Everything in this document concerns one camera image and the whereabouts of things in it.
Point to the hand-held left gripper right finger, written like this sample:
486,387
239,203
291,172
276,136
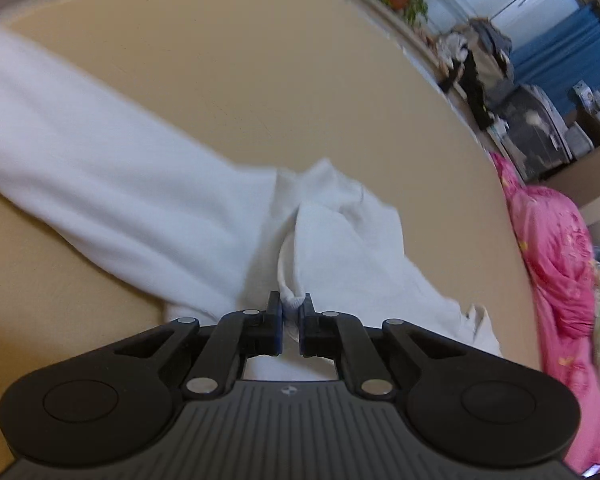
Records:
303,325

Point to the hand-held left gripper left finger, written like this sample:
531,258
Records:
277,321

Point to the white garment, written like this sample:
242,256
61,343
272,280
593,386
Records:
130,175

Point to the pile of clothes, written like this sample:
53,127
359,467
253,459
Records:
472,62

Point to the pink floral blanket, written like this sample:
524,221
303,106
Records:
565,280

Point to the dark storage box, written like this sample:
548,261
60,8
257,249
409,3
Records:
530,127

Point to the blue curtain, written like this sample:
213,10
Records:
560,45

